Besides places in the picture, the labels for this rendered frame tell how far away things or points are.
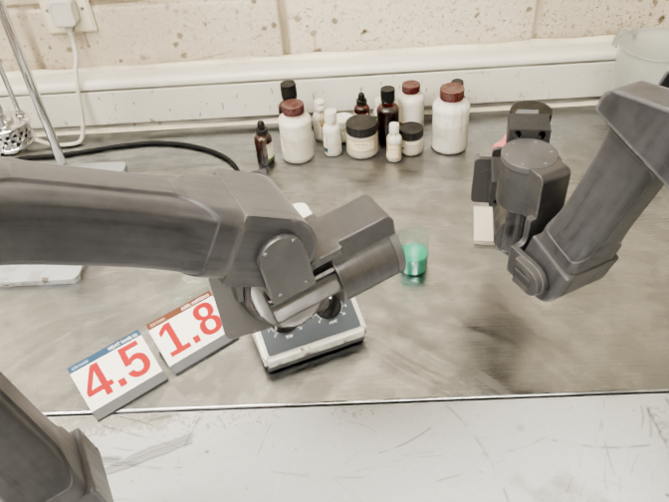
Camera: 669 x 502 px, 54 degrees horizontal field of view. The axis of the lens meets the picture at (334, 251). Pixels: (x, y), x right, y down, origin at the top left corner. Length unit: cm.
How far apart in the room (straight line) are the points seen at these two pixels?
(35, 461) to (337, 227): 28
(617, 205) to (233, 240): 33
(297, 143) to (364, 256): 61
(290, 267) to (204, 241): 7
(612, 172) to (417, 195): 50
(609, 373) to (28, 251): 63
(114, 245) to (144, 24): 87
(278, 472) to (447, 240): 42
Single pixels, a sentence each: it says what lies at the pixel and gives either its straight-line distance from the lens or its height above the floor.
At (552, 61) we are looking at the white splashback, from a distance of 126.
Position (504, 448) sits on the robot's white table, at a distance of 74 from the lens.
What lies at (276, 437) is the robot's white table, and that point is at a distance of 75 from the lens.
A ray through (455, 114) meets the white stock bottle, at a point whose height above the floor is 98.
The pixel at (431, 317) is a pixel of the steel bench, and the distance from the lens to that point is 85.
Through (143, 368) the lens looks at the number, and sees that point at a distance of 83.
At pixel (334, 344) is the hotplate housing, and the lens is 80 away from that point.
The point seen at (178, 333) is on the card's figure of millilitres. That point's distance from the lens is 84.
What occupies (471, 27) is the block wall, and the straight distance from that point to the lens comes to 125.
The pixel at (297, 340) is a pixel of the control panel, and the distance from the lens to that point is 79.
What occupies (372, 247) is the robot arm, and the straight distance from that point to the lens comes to 52.
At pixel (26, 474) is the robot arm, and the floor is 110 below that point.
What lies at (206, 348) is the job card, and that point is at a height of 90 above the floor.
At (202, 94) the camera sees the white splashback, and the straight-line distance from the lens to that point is 125.
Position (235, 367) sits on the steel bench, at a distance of 82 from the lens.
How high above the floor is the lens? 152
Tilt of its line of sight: 41 degrees down
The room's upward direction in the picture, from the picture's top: 5 degrees counter-clockwise
